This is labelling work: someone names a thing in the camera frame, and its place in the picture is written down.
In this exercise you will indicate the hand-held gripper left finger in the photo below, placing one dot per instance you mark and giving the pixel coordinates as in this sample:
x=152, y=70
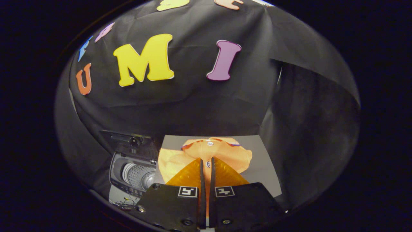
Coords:
x=173, y=206

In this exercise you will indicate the grey washing machine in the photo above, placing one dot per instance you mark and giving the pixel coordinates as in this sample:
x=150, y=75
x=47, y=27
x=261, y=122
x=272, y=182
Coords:
x=138, y=177

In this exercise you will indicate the grey small cabinet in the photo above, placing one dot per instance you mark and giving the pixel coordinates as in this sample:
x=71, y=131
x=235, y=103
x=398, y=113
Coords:
x=260, y=167

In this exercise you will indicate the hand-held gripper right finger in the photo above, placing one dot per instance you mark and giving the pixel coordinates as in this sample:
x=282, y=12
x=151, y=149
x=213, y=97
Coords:
x=244, y=206

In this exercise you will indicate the orange yellow shirt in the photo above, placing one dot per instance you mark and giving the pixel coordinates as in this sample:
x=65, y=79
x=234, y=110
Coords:
x=222, y=153

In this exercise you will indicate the black backdrop cloth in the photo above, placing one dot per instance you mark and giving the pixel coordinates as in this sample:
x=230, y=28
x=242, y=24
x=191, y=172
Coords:
x=193, y=106

